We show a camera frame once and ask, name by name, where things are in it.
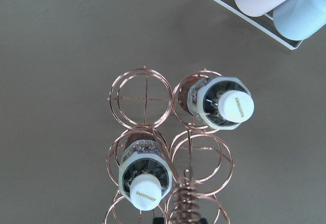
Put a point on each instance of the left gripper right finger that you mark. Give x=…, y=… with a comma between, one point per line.
x=202, y=221

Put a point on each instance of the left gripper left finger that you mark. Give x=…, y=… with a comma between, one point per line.
x=158, y=220

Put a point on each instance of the copper wire bottle basket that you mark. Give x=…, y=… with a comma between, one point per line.
x=180, y=205

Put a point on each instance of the tea bottle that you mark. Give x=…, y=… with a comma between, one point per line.
x=145, y=177
x=220, y=102

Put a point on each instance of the blue cup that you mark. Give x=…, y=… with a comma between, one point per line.
x=299, y=19

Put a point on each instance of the white wire cup rack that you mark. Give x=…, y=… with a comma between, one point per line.
x=264, y=23

